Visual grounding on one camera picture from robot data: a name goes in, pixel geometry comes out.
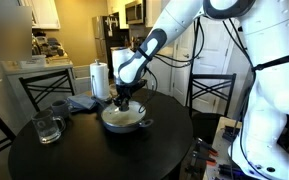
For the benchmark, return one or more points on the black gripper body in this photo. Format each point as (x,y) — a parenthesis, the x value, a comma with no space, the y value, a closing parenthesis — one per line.
(129,88)

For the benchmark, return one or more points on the round glass lid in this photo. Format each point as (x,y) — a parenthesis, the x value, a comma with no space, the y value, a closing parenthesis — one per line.
(117,117)

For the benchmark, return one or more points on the robot base platform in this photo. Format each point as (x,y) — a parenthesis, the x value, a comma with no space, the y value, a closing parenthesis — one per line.
(217,143)

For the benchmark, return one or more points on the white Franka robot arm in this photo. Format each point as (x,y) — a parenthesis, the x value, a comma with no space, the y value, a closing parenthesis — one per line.
(277,83)

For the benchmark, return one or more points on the grey pan with white interior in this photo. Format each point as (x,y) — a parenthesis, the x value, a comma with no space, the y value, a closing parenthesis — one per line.
(124,128)

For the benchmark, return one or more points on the white paper towel roll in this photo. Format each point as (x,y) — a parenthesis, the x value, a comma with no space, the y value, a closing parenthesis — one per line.
(100,81)

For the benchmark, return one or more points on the blue-grey folded cloth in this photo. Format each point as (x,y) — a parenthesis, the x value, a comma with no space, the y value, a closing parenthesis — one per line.
(81,101)

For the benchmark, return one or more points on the metal paper towel holder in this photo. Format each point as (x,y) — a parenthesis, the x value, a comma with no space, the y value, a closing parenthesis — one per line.
(97,62)

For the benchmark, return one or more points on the black refrigerator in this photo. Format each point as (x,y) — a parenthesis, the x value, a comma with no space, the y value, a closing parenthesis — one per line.
(105,36)

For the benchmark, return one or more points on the grey ceramic mug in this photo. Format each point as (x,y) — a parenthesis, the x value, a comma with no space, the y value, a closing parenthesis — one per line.
(60,108)

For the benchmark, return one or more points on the black tripod pole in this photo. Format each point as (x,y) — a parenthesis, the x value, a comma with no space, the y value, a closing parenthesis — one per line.
(193,66)

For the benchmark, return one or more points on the clear glass mug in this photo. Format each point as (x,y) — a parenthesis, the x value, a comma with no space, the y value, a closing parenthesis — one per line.
(47,128)

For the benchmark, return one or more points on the steel microwave oven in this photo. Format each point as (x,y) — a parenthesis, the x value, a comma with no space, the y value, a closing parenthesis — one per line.
(134,12)

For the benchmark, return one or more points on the white panel door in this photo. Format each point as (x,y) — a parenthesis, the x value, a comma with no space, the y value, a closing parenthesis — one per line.
(214,56)

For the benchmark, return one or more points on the clear plastic counter bin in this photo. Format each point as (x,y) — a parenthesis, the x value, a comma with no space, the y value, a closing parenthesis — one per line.
(32,62)

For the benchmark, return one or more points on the white upper cabinet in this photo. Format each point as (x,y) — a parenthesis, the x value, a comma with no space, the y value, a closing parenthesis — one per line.
(45,13)

